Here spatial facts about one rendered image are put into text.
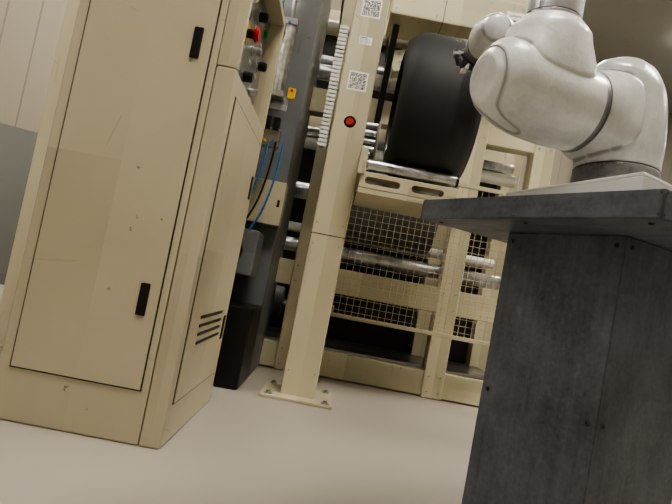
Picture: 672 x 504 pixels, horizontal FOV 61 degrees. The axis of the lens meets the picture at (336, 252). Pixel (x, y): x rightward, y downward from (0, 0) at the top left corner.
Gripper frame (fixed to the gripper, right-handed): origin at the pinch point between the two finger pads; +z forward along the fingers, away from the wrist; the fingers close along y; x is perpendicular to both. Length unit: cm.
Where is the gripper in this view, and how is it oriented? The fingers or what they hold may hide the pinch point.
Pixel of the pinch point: (465, 66)
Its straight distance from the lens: 201.7
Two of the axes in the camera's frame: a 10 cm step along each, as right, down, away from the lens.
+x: -1.9, 9.8, 0.8
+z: 0.2, -0.8, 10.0
